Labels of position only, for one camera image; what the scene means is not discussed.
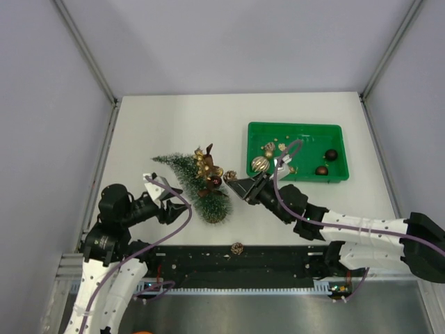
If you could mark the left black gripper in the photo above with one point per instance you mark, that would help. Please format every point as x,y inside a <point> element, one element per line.
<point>170,213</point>

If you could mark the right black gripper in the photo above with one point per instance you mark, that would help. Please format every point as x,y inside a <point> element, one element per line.
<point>259,183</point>

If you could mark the pine cone ornament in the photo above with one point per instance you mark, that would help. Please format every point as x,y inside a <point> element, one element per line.
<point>230,175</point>
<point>237,248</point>

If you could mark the small green christmas tree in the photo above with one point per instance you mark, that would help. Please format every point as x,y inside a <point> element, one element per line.
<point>213,207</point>

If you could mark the brown ribbon gold berry garland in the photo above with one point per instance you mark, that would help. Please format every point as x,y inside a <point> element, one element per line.
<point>205,169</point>

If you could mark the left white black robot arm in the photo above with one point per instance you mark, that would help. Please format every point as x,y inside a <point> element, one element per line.
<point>113,264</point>

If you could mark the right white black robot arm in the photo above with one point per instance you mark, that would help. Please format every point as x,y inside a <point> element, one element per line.
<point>414,244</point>

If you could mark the large silver gold bauble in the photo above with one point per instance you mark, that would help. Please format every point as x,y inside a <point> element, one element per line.
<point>260,164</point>

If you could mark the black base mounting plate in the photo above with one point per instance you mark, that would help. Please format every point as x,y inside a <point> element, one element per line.
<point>256,267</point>

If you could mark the green plastic tray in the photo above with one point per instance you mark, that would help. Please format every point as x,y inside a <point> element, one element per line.
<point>316,140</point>

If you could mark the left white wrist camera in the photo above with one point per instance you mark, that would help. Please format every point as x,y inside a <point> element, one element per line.
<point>155,186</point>

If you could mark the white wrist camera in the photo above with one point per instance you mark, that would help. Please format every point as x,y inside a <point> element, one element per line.
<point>155,186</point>
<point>283,168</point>

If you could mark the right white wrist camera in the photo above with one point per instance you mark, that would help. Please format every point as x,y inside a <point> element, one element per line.
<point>283,168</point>

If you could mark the grey slotted cable duct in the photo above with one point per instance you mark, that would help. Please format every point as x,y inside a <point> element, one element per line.
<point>320,288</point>

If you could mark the right aluminium frame post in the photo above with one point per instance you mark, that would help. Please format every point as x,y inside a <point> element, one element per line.
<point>401,32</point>

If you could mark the aluminium frame post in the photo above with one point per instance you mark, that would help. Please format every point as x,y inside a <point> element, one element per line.
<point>401,32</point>
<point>84,50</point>

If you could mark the left aluminium frame post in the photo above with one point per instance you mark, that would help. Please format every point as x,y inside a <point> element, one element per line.
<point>84,50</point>

